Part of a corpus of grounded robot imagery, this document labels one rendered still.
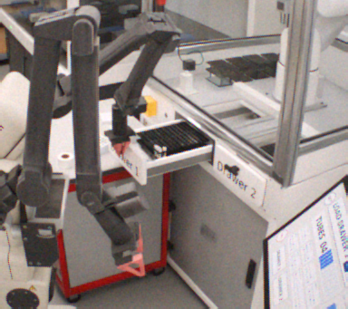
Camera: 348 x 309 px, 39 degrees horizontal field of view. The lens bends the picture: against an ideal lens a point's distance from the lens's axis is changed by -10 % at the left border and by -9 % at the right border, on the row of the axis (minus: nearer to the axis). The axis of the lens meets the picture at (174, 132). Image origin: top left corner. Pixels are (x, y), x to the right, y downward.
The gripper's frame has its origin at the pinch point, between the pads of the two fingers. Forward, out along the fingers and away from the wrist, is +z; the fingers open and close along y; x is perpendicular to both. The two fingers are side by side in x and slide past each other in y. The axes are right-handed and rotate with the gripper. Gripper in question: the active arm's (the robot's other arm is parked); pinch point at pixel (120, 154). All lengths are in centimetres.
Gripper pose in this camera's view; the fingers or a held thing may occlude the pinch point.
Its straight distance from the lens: 193.9
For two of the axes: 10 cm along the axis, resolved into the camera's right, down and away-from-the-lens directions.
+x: -5.1, -4.3, 7.5
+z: -0.4, 8.8, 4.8
